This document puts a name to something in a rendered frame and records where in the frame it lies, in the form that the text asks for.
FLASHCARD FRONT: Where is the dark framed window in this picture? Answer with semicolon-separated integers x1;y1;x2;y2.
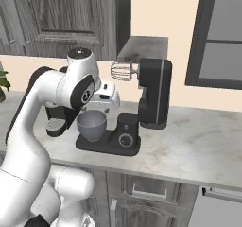
184;0;242;91

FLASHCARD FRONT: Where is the black stand mixer base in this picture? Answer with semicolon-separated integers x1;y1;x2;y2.
75;112;142;157

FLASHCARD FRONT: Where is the silver cupboard door handle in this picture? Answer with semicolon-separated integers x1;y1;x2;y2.
109;199;118;227

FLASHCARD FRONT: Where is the grey base cupboard door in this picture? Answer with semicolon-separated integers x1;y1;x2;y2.
106;170;200;227

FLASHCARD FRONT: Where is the black stand mixer head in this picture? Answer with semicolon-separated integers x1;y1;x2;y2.
110;58;174;131

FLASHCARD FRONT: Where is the silver drawer handle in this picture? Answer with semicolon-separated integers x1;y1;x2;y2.
131;183;168;200

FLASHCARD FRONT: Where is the grey drawer front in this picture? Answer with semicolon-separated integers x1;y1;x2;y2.
125;173;180;201

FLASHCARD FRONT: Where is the black coffee machine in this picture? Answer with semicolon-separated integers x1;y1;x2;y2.
44;65;83;138

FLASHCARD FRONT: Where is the grey dishwasher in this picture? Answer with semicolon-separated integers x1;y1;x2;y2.
187;186;242;227

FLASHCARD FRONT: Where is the green potted plant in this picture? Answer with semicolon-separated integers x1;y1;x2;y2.
0;69;12;103

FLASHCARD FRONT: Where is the grey marble shelf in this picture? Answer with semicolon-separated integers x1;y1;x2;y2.
116;35;169;64

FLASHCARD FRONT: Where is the grey mixing bowl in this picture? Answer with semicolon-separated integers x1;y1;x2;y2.
76;109;108;143

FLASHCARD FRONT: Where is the silver dishwasher handle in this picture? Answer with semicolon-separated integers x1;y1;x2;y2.
201;186;242;204

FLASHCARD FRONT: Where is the grey wood wall cupboard door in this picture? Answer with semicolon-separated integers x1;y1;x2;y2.
0;0;26;57
24;0;118;61

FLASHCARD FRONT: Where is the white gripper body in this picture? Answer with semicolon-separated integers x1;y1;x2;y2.
90;90;122;108

